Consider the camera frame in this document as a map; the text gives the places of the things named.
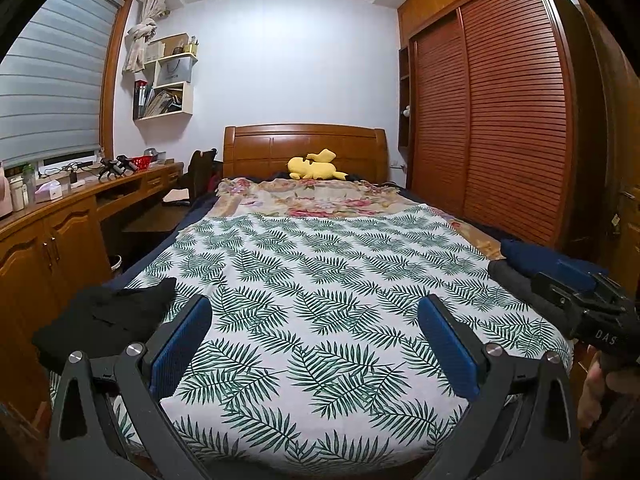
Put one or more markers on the tied beige curtain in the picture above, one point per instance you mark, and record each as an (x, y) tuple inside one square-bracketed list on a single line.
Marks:
[(140, 35)]

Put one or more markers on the leaf print bed sheet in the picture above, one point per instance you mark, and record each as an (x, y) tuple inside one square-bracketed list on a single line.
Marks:
[(325, 300)]

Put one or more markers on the yellow plush toy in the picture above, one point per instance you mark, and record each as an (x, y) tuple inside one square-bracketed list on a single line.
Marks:
[(310, 167)]

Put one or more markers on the dark wooden chair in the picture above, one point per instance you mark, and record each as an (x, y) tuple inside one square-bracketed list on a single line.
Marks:
[(200, 175)]

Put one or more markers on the red basket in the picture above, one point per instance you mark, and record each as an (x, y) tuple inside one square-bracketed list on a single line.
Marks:
[(142, 163)]

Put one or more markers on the white wall shelf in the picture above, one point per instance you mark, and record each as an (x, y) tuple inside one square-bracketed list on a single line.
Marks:
[(187, 97)]

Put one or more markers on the row of books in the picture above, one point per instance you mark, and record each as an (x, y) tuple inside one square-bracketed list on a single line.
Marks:
[(155, 102)]

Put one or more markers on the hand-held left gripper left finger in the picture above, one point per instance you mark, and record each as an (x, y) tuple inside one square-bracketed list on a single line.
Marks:
[(182, 347)]

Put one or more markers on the wooden slatted wardrobe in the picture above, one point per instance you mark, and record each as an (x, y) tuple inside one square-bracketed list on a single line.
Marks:
[(510, 110)]

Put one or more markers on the navy blue suit jacket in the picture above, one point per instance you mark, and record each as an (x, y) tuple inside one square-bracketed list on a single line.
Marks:
[(525, 255)]

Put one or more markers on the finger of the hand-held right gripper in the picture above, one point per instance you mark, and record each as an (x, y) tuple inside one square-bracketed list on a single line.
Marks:
[(557, 300), (580, 272)]

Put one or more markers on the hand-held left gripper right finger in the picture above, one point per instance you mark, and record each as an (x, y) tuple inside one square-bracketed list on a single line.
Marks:
[(450, 347)]

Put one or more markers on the clear green bottle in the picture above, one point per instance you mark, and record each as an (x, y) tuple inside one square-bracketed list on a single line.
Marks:
[(29, 185)]

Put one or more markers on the small waste bin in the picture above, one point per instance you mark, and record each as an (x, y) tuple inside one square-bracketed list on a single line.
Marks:
[(116, 263)]

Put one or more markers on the wooden desk with cabinets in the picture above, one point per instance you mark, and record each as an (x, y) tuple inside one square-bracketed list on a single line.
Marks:
[(40, 250)]

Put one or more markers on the black folded garment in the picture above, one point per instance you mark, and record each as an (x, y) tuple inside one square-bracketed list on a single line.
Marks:
[(100, 325)]

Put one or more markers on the grey window blind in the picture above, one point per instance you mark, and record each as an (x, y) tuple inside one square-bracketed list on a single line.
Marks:
[(50, 75)]

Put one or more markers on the wooden door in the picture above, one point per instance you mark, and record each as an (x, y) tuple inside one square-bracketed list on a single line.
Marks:
[(610, 135)]

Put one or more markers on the dark grey folded garment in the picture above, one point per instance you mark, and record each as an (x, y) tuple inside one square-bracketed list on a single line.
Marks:
[(510, 280)]

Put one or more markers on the person's right hand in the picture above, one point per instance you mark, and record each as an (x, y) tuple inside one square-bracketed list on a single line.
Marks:
[(592, 390)]

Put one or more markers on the wooden bed headboard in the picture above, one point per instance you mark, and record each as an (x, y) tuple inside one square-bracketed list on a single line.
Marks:
[(260, 150)]

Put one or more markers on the white paper bag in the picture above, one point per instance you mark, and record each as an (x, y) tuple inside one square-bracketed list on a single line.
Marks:
[(175, 71)]

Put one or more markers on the floral blanket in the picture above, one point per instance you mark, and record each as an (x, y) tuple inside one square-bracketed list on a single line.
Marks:
[(310, 197)]

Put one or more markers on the black device on desk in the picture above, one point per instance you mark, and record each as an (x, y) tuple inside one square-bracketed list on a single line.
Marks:
[(117, 167)]

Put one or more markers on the wooden window frame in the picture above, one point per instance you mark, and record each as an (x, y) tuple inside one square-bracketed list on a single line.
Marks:
[(115, 60)]

